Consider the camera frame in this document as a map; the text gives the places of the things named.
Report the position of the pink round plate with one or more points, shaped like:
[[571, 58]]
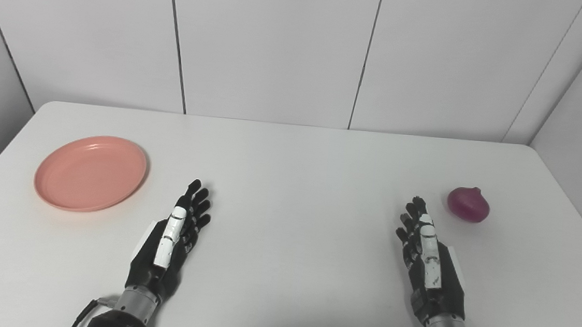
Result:
[[90, 173]]

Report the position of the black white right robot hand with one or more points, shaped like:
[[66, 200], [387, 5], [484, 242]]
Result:
[[436, 294]]

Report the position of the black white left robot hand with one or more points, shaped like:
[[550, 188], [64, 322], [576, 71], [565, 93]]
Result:
[[158, 267]]

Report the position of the purple red onion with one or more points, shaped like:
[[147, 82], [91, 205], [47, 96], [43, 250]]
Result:
[[468, 204]]

